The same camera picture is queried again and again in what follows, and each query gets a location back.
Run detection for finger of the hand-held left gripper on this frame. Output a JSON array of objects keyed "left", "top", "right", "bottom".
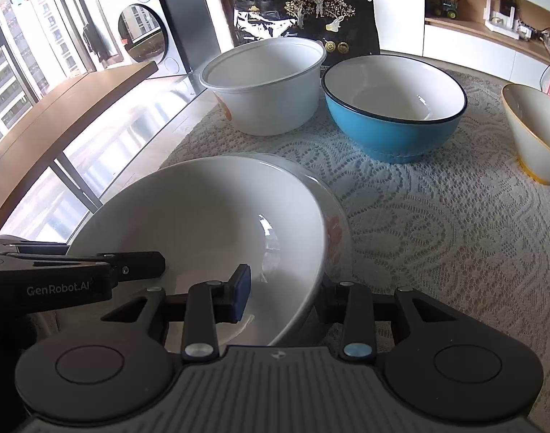
[{"left": 99, "top": 251, "right": 166, "bottom": 280}]

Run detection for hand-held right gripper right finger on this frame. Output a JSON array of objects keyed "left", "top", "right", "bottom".
[{"left": 315, "top": 280, "right": 460, "bottom": 362}]

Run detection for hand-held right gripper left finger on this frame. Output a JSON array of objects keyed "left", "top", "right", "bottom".
[{"left": 101, "top": 264, "right": 252, "bottom": 364}]

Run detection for large white ceramic bowl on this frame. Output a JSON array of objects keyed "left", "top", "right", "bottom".
[{"left": 67, "top": 157, "right": 328, "bottom": 349}]

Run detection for white floral bowl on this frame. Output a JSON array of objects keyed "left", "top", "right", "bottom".
[{"left": 221, "top": 153, "right": 354, "bottom": 290}]

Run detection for blue enamel bowl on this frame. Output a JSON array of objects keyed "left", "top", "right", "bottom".
[{"left": 321, "top": 55, "right": 468, "bottom": 165}]

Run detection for white plastic bowl orange label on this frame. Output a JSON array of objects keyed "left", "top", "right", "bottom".
[{"left": 199, "top": 37, "right": 327, "bottom": 136}]

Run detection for blue plate with yellow rim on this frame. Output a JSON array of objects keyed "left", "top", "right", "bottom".
[{"left": 501, "top": 83, "right": 550, "bottom": 185}]

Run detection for white lace tablecloth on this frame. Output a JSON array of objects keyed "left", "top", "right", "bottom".
[{"left": 160, "top": 52, "right": 550, "bottom": 418}]

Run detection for brown wooden table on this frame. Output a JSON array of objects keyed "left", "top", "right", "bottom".
[{"left": 0, "top": 61, "right": 159, "bottom": 232}]

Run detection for dark hanging garment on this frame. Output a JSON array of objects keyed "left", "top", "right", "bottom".
[{"left": 82, "top": 22, "right": 112, "bottom": 65}]

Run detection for white washing machine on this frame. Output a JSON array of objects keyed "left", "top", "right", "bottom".
[{"left": 104, "top": 0, "right": 188, "bottom": 75}]

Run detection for grey tall cabinet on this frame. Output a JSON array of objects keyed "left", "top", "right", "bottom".
[{"left": 152, "top": 0, "right": 222, "bottom": 74}]

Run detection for black printed snack bag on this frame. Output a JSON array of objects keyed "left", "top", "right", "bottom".
[{"left": 230, "top": 0, "right": 381, "bottom": 66}]

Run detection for green toy tractor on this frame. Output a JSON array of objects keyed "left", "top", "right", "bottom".
[{"left": 426, "top": 0, "right": 460, "bottom": 21}]

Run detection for white wall cabinet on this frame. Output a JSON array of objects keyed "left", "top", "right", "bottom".
[{"left": 342, "top": 0, "right": 550, "bottom": 92}]

